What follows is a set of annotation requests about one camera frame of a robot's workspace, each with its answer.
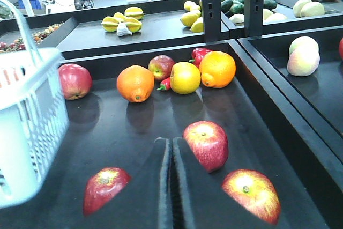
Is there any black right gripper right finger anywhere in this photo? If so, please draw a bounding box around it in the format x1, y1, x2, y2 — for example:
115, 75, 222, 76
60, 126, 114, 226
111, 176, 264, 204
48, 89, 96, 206
171, 138, 275, 228

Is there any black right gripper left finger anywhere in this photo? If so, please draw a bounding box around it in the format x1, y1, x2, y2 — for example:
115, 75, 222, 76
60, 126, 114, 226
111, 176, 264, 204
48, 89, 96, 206
73, 138, 172, 228

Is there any light blue plastic basket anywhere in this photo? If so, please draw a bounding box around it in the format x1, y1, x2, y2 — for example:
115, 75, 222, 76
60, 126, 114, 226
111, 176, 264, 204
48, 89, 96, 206
1, 0, 69, 208

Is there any red apple front left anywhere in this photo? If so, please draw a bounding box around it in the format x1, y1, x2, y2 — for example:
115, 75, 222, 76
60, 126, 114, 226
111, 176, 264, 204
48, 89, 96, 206
83, 167, 131, 216

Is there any red apple front right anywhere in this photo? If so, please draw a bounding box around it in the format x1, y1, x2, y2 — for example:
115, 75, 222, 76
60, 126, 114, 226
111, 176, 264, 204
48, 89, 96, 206
221, 169, 281, 225

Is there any red apple front middle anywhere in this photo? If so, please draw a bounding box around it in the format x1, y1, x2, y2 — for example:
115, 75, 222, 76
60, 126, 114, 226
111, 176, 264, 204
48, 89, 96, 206
183, 121, 229, 173

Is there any red chili pepper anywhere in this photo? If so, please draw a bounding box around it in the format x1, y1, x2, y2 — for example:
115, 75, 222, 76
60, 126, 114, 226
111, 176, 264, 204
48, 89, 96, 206
157, 77, 170, 91

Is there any orange with stem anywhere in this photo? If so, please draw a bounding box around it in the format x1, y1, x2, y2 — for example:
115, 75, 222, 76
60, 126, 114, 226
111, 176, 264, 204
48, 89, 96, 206
116, 65, 155, 102

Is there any yellow apple right group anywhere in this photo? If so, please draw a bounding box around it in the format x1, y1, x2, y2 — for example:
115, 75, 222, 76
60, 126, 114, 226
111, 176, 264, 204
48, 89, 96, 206
170, 62, 200, 94

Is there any black wooden display stand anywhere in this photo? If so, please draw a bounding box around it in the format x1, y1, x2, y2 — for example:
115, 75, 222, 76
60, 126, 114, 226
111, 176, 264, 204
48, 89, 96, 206
1, 9, 342, 228

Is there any round orange right group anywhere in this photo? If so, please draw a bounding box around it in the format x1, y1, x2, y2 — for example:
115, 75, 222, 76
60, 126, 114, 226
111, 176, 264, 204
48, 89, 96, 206
199, 51, 236, 88

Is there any small red yellow apple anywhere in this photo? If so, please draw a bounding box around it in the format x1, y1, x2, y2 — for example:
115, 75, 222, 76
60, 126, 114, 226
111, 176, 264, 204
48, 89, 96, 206
148, 55, 175, 82

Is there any large red apple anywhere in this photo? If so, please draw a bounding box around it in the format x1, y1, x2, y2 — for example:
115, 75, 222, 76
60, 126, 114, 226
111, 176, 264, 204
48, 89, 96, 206
58, 63, 93, 100

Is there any red bell pepper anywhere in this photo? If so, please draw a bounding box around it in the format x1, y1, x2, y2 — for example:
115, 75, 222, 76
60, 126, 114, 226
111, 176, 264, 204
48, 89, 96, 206
189, 47, 212, 67

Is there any white garlic bulb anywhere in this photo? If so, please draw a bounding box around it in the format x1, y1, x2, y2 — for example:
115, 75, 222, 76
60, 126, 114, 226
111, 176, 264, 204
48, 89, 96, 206
116, 22, 132, 37

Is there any pale peach fruit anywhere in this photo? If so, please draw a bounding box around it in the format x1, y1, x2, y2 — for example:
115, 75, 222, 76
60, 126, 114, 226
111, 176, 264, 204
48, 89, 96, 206
287, 36, 320, 77

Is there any cherry tomato pile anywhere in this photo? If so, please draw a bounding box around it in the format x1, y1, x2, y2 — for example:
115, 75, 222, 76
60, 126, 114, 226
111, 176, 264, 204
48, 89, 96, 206
0, 23, 64, 53

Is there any bright red apple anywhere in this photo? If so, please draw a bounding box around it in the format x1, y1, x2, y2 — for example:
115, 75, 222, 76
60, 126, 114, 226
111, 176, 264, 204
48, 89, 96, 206
338, 38, 343, 60

